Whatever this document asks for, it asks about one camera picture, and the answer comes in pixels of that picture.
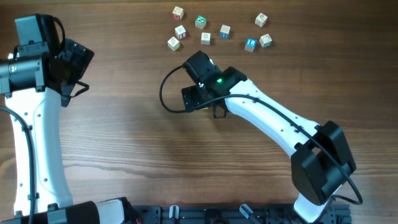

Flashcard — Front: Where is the green N wooden block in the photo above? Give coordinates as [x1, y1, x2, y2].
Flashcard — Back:
[195, 15, 207, 29]

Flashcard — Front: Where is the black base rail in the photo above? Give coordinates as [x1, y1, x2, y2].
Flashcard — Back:
[133, 203, 352, 224]

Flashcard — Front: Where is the red I wooden block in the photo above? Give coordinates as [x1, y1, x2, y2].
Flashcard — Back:
[175, 25, 187, 39]

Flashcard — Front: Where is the blue L wooden block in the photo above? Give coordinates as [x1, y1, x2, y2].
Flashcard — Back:
[244, 38, 257, 52]

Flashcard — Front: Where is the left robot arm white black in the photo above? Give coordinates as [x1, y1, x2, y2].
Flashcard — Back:
[1, 14, 140, 223]

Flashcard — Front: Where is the red top left wooden block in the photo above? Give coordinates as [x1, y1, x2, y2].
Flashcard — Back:
[172, 6, 183, 21]

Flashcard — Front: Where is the blue H wooden block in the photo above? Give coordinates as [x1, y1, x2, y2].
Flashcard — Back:
[220, 24, 231, 39]

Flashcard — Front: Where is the yellow O wooden block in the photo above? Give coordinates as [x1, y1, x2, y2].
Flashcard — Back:
[167, 37, 180, 51]

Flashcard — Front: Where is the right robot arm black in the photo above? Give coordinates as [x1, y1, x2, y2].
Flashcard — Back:
[182, 51, 356, 223]

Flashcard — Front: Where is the red 6 wooden block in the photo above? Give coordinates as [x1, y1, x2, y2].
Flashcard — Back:
[255, 13, 268, 27]

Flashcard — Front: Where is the green side plain wooden block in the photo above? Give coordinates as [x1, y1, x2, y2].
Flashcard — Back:
[201, 32, 211, 45]

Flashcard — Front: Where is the green Z wooden block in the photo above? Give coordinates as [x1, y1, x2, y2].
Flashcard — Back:
[259, 34, 272, 48]

